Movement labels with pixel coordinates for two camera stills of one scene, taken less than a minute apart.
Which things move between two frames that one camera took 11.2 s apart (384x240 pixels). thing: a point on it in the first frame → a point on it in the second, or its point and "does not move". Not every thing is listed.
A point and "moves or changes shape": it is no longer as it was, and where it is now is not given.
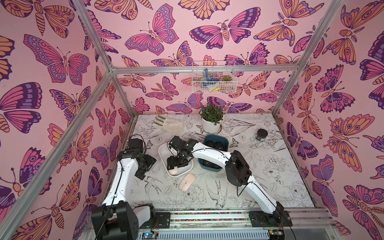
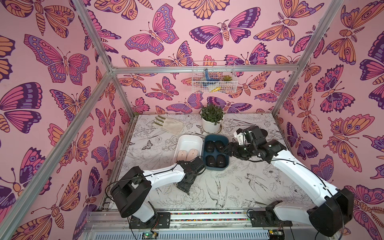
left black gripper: x=150 y=160 → x=185 y=187
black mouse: x=210 y=143 does not move
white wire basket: x=214 y=77 does not move
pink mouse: x=174 y=171 moves or changes shape
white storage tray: x=165 y=152 moves or changes shape
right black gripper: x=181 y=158 → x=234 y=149
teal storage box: x=217 y=140 does not move
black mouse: x=219 y=145 does not move
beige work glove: x=167 y=125 does not move
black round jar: x=261 y=134 does not move
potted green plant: x=212 y=116 does not move
